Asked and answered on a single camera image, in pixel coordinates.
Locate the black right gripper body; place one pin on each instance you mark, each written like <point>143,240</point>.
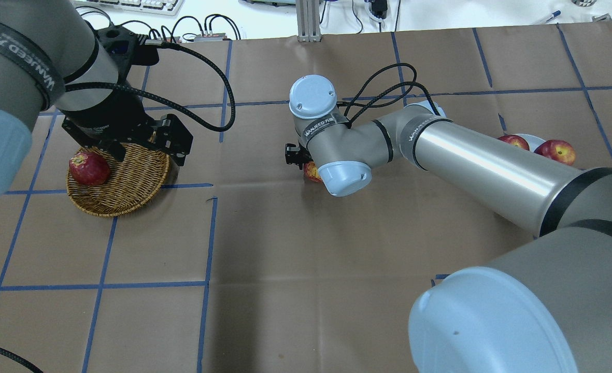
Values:
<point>293,154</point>

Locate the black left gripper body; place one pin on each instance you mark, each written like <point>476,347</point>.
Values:
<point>110,120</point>

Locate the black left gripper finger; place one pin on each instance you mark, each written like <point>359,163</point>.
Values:
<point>171,137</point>
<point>114,149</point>

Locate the striped red yellow apple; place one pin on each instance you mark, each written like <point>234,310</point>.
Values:
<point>311,172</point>

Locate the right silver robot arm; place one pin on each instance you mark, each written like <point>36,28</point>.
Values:
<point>543,307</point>

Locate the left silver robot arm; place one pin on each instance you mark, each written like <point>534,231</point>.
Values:
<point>50,57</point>

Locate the dark red apple in basket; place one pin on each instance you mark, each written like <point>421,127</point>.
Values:
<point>89,168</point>

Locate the wicker basket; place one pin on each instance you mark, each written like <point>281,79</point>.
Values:
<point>133,183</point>

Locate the red apple on plate left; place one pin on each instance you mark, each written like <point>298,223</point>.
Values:
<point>515,140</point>

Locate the red apple on plate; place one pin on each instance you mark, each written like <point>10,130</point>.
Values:
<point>557,150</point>
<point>515,140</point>

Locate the light blue plate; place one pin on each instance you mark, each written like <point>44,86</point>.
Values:
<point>533,141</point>

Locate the red apple on plate back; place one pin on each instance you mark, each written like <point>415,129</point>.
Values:
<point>557,150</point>

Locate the white keyboard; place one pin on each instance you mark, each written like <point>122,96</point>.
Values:
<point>150,7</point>

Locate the blue white pen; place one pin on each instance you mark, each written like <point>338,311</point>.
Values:
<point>549,18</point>

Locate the aluminium frame post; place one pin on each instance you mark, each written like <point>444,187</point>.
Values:
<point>308,21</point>

